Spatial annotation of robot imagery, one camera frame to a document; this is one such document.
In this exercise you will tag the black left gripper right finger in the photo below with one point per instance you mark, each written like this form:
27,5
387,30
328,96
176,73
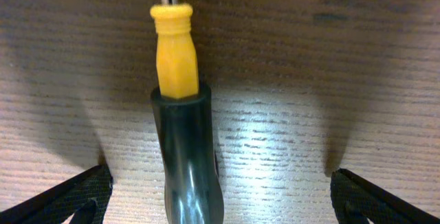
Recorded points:
356,200

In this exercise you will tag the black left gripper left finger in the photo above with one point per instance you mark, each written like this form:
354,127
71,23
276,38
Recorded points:
83,199

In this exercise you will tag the black yellow screwdriver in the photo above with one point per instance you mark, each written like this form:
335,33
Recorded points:
183,119

